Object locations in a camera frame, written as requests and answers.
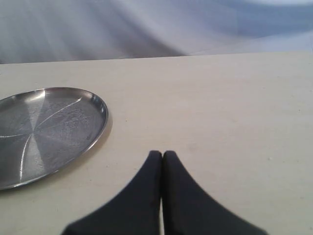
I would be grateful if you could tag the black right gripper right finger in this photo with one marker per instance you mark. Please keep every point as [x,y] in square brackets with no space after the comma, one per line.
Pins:
[189,210]

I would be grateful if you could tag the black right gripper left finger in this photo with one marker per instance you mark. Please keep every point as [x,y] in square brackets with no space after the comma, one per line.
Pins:
[133,211]

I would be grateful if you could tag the round steel plate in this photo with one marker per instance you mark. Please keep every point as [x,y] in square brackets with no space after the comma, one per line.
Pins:
[43,130]

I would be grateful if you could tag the white backdrop cloth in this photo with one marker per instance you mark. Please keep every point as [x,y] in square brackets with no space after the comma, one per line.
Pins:
[66,30]

